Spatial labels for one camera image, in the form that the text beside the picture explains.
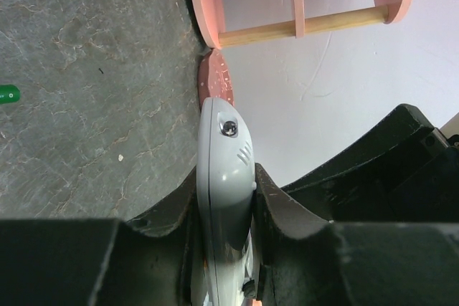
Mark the white remote control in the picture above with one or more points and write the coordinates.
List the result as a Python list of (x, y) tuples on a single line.
[(225, 187)]

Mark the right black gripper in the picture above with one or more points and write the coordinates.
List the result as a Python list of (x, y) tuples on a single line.
[(403, 169)]

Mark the green battery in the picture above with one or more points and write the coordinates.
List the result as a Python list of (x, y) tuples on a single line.
[(9, 94)]

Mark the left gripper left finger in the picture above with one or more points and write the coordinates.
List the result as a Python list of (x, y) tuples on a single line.
[(155, 258)]

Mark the pink dotted plate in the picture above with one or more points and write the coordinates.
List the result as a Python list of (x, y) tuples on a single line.
[(213, 78)]

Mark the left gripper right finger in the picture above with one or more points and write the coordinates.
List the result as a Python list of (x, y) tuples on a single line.
[(306, 260)]

